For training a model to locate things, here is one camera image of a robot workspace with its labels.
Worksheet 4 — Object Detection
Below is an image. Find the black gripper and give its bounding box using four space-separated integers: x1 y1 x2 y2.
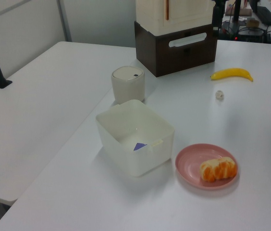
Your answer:
211 0 225 33

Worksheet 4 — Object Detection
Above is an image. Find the black monitor stand pole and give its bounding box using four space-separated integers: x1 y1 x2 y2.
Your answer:
231 0 242 24

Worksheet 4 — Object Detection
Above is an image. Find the black device with red light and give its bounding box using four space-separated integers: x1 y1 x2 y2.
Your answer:
218 21 267 42

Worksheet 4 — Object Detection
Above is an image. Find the brown tape roll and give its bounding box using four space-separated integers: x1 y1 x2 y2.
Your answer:
246 18 260 27

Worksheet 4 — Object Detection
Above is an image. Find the black keyboard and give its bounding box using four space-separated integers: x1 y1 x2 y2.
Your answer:
255 6 271 26

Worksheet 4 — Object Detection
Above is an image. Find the yellow banana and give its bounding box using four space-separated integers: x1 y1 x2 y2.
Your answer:
209 68 254 82

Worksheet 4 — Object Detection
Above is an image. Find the dark brown drawer box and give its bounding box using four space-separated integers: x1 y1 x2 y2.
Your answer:
134 20 219 77

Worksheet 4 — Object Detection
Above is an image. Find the small beige trash can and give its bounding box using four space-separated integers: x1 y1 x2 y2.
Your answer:
111 65 147 104

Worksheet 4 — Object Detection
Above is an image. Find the pink plate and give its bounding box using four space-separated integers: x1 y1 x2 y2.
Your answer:
175 143 239 191

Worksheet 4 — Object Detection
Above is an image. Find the purple card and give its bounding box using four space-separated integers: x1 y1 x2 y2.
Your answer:
133 142 148 152

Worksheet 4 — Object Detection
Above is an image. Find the white plastic bin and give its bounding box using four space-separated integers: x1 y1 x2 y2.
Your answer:
95 99 176 178

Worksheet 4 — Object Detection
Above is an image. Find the cream storage box with handles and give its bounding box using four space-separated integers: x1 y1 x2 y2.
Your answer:
135 0 214 37

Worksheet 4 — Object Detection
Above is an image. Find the grey partition post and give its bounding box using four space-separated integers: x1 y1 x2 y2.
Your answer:
56 0 73 42

